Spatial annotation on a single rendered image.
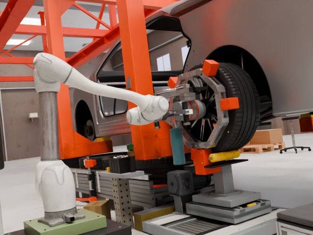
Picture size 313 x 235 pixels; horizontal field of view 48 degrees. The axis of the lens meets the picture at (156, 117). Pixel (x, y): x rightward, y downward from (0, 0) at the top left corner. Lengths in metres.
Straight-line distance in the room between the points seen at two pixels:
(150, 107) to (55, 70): 0.52
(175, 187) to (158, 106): 1.02
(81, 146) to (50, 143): 2.59
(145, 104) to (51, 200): 0.66
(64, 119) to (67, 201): 2.80
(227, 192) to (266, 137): 5.64
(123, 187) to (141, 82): 0.82
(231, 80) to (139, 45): 0.86
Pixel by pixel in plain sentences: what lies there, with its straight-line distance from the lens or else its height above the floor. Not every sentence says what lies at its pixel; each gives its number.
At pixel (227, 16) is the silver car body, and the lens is 2.71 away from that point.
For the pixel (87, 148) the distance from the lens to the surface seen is 4.58.
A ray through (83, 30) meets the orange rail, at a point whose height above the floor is 3.35.
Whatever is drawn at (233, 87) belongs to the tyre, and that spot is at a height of 0.95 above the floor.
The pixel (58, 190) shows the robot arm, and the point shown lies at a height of 0.51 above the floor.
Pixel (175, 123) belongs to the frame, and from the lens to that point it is 2.63.
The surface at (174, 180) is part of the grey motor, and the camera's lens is 2.67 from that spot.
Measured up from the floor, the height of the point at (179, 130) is 0.72.
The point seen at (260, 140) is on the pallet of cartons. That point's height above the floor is 0.25.
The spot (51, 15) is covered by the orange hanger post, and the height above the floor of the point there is 2.32.
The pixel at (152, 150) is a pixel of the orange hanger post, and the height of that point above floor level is 0.58.
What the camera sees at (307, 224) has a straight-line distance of 1.49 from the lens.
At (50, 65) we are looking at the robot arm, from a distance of 1.85.
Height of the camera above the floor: 0.74
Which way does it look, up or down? 2 degrees up
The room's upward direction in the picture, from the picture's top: 7 degrees counter-clockwise
